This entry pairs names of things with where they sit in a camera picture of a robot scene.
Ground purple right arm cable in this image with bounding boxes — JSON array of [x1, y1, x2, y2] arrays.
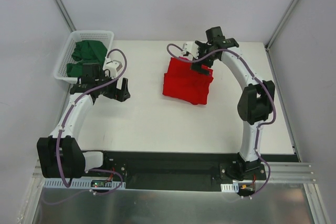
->
[[166, 43, 276, 204]]

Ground pink t shirt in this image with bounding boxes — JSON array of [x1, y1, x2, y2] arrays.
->
[[179, 57, 190, 61]]

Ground right white cable duct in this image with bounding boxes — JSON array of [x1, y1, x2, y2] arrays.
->
[[220, 183, 239, 193]]

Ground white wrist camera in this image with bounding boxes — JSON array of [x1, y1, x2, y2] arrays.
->
[[103, 58, 123, 79], [182, 41, 199, 59]]

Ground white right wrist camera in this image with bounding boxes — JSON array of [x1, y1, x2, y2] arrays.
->
[[182, 41, 199, 59]]

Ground left white cable duct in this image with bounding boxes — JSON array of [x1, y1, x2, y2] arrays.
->
[[44, 178, 126, 190]]

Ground right aluminium frame post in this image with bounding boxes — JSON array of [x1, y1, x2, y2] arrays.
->
[[265, 0, 301, 52]]

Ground green t shirt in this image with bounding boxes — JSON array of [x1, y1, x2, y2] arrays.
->
[[66, 40, 108, 78]]

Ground aluminium front rail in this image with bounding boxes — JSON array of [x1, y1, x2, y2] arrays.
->
[[33, 140, 316, 183]]

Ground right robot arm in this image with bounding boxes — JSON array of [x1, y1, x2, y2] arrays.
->
[[191, 26, 276, 181]]

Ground aluminium frame post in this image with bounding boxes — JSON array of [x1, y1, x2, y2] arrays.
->
[[39, 0, 79, 32], [265, 0, 301, 52]]

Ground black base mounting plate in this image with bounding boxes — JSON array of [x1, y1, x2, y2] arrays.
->
[[88, 151, 266, 191]]

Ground left aluminium frame post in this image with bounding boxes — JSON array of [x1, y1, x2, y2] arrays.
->
[[39, 0, 79, 32]]

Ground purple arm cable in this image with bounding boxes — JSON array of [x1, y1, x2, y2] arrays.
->
[[41, 48, 129, 205], [166, 43, 276, 204]]

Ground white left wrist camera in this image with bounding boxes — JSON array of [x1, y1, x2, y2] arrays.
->
[[103, 58, 123, 79]]

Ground white cable duct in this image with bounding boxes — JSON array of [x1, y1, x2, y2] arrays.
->
[[220, 183, 239, 193], [44, 178, 126, 190]]

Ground white plastic basket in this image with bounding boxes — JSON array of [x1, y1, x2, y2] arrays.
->
[[54, 30, 114, 84]]

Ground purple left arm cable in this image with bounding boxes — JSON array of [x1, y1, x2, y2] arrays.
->
[[41, 48, 129, 205]]

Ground red t shirt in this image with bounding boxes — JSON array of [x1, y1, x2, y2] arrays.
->
[[162, 58, 214, 105]]

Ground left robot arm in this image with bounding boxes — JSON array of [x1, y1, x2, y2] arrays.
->
[[37, 60, 130, 179]]

